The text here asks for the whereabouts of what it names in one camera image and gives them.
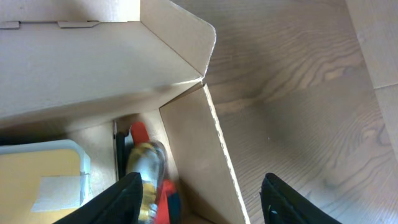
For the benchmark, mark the red black stapler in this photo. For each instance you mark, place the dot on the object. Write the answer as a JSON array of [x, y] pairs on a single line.
[[122, 152]]

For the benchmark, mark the yellow sticky note pad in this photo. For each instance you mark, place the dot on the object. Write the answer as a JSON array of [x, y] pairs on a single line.
[[43, 182]]

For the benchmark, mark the cardboard box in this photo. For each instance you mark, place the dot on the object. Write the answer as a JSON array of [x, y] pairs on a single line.
[[85, 70]]

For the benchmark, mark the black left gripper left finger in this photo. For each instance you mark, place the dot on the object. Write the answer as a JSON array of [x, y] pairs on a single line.
[[120, 203]]

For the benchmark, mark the red utility knife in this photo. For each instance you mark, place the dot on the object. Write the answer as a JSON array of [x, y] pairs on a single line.
[[169, 206]]

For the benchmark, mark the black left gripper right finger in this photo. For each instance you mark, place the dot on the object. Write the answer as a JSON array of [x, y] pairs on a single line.
[[281, 204]]

